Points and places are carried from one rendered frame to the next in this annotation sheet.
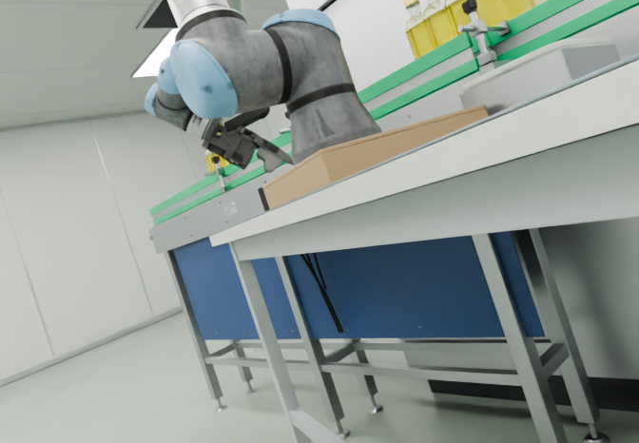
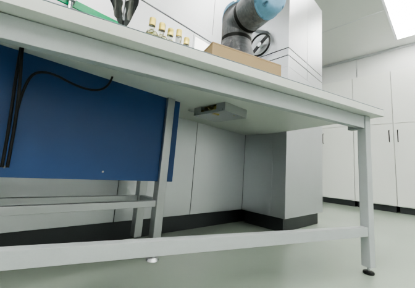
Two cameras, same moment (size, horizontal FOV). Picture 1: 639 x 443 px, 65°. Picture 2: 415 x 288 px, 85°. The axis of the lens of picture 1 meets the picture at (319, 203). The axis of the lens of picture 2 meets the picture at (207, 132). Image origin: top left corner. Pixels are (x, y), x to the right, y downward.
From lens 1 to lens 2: 1.24 m
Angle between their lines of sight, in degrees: 93
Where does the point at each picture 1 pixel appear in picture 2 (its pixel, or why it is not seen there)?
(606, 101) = (350, 102)
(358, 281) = (57, 128)
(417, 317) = (104, 165)
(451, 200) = (305, 104)
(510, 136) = (339, 99)
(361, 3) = not seen: outside the picture
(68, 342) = not seen: outside the picture
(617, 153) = (335, 110)
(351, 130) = not seen: hidden behind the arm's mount
